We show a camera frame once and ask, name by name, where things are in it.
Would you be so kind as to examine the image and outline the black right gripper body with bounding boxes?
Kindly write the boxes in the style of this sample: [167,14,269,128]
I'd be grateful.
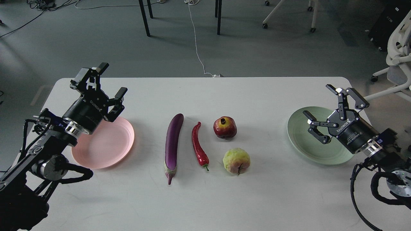
[327,109,379,154]

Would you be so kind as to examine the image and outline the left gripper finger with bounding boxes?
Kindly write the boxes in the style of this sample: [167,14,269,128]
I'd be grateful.
[105,87,128,122]
[70,62,109,96]

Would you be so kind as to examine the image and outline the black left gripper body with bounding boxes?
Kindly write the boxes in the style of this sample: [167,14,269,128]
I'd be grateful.
[63,88,115,134]

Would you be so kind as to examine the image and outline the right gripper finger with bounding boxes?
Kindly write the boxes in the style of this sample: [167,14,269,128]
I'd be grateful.
[326,84,370,121]
[303,111,337,144]

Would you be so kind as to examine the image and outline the purple eggplant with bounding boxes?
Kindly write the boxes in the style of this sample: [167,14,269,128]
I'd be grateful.
[164,114,184,185]

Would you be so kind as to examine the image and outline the yellow green apple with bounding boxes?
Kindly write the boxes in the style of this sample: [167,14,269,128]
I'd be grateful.
[222,148,251,175]

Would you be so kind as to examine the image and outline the red pomegranate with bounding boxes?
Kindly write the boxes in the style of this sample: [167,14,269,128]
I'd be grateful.
[213,116,237,140]

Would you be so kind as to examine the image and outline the red chili pepper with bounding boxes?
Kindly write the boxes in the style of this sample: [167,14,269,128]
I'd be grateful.
[191,122,209,171]

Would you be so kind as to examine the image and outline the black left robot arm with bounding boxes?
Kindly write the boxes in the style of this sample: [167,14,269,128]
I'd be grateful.
[0,63,127,231]

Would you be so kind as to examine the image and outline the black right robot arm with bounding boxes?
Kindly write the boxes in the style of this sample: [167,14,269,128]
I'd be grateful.
[303,84,411,231]

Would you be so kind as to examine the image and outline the green plate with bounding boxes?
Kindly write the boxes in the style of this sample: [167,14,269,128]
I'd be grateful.
[287,107,354,165]

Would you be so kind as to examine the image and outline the pink plate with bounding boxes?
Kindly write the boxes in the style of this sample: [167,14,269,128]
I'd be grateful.
[71,117,135,169]

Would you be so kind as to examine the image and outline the white office chair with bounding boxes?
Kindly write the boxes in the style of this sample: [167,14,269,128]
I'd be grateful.
[364,12,411,101]

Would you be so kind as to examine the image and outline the black table legs left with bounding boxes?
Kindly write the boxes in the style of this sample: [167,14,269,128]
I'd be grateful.
[138,0,154,37]

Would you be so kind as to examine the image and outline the black table legs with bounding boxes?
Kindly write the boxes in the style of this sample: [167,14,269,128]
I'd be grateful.
[214,0,222,35]
[138,0,154,37]

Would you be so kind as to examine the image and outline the black equipment case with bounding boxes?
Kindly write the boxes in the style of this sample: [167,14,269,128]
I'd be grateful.
[368,0,411,52]

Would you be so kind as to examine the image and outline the white chair base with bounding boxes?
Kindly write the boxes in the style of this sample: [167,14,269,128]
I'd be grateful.
[261,0,320,33]

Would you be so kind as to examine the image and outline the black table legs right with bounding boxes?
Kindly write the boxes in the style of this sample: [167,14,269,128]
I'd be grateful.
[214,0,222,35]

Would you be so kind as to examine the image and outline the black floor cables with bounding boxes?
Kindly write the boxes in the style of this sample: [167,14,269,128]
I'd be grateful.
[0,0,81,38]

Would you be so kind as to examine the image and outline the white floor cable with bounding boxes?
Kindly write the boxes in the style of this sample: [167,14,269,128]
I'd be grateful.
[184,0,224,78]

